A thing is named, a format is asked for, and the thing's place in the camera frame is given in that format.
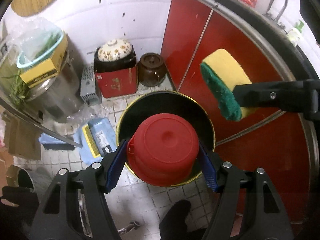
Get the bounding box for red plastic bowl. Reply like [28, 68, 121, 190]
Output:
[127, 113, 199, 187]

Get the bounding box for blue dustpan with brush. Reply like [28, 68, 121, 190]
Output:
[38, 117, 118, 165]

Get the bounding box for red cardboard box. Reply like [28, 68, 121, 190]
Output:
[95, 66, 138, 98]

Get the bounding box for green pump soap bottle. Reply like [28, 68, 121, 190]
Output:
[286, 20, 305, 47]

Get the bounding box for yellow cardboard box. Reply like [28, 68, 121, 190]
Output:
[20, 33, 68, 88]

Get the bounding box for black gold-rimmed trash bin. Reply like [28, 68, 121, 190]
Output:
[116, 91, 215, 186]

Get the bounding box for brown ceramic jar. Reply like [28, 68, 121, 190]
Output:
[137, 53, 167, 87]

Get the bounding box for yellow green sponge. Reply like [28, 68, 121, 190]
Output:
[200, 48, 257, 121]

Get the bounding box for chrome faucet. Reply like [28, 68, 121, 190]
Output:
[264, 0, 289, 23]

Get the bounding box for floral ceramic lid pot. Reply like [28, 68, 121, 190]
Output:
[93, 38, 137, 73]

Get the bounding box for grey metal power supply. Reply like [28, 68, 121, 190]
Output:
[80, 66, 102, 106]

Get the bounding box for teal plastic basket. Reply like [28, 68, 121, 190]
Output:
[16, 27, 64, 70]

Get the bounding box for large steel pot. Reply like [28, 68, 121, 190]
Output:
[24, 52, 84, 124]

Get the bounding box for red cabinet doors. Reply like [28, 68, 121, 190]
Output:
[161, 0, 319, 230]

